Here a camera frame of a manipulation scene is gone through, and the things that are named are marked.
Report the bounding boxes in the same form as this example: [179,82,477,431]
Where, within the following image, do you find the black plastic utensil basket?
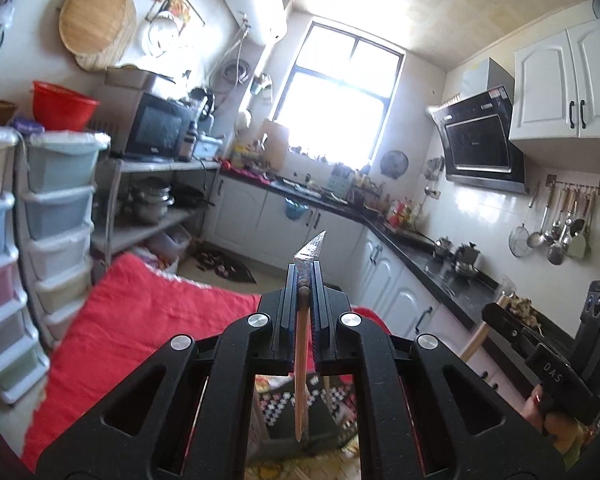
[252,374,362,461]

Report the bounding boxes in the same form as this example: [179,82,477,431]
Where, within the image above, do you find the person's right hand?
[525,385,598,467]

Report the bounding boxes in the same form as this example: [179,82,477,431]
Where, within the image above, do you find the blue-grey plastic box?
[194,136,223,160]

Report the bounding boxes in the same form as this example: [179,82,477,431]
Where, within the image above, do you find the white upper cabinet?
[508,15,600,142]

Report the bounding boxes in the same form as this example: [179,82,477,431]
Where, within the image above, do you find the white plastic colander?
[140,10,181,58]

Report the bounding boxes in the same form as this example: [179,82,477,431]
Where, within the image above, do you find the black microwave oven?
[125,92,196,161]

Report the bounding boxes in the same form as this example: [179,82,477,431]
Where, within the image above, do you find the row of hanging kitchen utensils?
[509,175,600,266]

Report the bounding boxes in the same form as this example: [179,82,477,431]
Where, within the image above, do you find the teal knife holder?
[330,165,353,191]

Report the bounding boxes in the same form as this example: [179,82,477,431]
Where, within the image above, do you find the group of condiment bottles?
[385,195,426,228]

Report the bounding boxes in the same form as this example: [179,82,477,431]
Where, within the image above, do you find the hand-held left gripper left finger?
[35,260,301,480]

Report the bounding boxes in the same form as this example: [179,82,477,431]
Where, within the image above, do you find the dark floor mat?
[195,250,258,283]

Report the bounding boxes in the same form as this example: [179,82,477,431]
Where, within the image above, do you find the woven straw mat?
[75,5,138,72]

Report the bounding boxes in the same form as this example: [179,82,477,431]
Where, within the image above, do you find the red floral blanket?
[22,252,388,480]

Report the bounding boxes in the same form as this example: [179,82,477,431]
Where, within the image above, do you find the pastel drawer tower blue top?
[15,131,112,348]

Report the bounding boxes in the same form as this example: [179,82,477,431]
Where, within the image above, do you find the white water heater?
[216,0,288,45]

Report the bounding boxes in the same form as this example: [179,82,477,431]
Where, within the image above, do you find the black kitchen countertop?
[220,160,596,346]

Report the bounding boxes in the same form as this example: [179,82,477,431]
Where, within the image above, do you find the red plastic basin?
[31,81,101,132]

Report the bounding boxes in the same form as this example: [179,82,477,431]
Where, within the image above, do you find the wooden cutting board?
[260,119,290,171]

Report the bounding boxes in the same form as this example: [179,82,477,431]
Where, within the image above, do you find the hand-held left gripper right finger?
[311,261,567,480]

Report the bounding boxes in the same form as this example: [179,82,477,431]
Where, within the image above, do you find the steel kettle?
[432,237,456,261]
[455,242,482,276]

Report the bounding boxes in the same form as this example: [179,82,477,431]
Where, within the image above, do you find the blue plastic bag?
[283,196,308,221]

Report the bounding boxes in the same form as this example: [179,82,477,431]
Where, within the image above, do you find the coiled hoses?
[210,25,253,96]

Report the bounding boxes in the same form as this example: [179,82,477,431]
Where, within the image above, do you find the black frying pan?
[172,185,216,208]

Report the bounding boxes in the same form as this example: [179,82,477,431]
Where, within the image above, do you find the ginger roots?
[507,295,541,328]

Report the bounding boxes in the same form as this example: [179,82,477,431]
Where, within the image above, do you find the metal shelf rack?
[92,155,221,271]

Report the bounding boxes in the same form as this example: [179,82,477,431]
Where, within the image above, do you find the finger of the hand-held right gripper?
[482,302,551,356]

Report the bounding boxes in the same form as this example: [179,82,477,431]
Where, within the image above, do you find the black range hood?
[430,57,531,196]

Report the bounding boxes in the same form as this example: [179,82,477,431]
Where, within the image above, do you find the white base cabinets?
[202,172,546,401]

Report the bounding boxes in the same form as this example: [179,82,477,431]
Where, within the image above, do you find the black blender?
[190,87,216,161]

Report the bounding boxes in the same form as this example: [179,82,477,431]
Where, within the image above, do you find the round bamboo tray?
[59,0,137,56]

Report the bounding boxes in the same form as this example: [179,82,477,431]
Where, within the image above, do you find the steel cooking pot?
[130,185,175,223]

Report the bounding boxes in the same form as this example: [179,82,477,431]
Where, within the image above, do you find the fruit wall picture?
[147,0,206,28]

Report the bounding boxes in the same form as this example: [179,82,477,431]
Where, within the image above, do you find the small round fan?
[380,150,409,179]

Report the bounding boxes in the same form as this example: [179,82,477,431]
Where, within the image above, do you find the kitchen window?
[271,17,405,168]

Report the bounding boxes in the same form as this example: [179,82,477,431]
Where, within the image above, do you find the grey cardboard box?
[105,66,173,93]

